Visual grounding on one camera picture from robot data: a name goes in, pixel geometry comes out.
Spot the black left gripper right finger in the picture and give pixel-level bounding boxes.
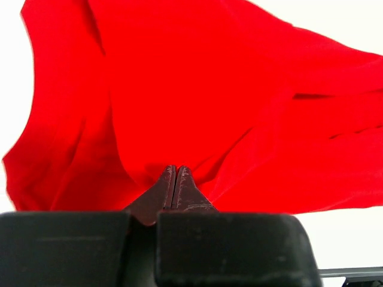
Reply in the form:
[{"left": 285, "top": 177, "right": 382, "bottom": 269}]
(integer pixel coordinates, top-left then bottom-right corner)
[{"left": 171, "top": 166, "right": 218, "bottom": 212}]

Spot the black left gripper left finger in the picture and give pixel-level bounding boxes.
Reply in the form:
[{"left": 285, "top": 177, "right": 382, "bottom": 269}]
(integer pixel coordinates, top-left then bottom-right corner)
[{"left": 124, "top": 165, "right": 176, "bottom": 226}]

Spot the red t shirt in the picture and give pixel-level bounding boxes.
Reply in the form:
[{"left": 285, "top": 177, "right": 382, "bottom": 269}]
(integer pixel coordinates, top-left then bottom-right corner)
[{"left": 3, "top": 1, "right": 382, "bottom": 213}]

